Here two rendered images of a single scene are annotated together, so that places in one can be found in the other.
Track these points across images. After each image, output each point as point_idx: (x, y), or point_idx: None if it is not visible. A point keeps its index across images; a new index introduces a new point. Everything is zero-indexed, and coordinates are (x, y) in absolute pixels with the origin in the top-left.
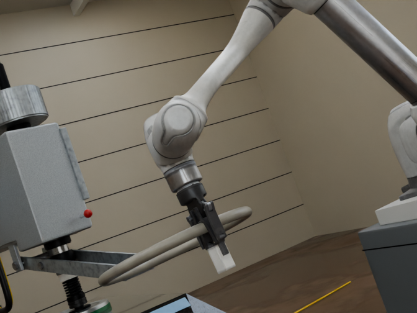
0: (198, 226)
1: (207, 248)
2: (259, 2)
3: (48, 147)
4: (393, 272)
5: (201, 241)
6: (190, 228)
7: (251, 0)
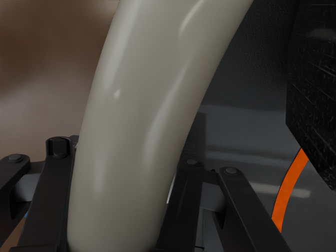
0: (71, 194)
1: (180, 161)
2: None
3: None
4: None
5: (224, 194)
6: (96, 147)
7: None
